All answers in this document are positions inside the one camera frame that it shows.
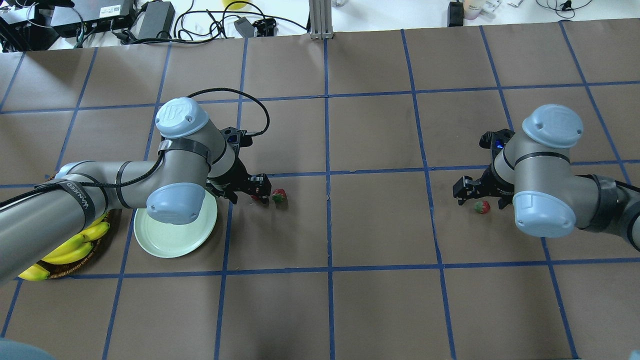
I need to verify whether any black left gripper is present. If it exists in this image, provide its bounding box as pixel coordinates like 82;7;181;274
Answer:
206;126;272;205

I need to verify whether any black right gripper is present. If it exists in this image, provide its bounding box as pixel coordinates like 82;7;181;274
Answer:
452;129;515;210

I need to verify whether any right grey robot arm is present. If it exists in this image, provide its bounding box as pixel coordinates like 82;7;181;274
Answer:
452;104;640;249

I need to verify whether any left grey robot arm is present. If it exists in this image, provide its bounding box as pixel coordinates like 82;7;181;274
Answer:
0;95;271;283

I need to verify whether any light green round plate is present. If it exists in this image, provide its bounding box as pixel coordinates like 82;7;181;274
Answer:
134;193;218;259

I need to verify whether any yellow banana bunch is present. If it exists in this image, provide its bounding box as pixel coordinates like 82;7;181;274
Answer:
18;210;111;281

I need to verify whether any black power adapter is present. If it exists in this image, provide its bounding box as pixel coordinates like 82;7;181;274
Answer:
137;1;175;40

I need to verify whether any brown wicker basket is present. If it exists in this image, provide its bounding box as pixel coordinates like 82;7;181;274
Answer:
37;209;122;280

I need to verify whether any black electronics box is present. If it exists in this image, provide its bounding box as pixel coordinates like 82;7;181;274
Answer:
50;0;137;38

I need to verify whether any aluminium frame post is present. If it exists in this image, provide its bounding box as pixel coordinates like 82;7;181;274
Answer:
308;0;334;40

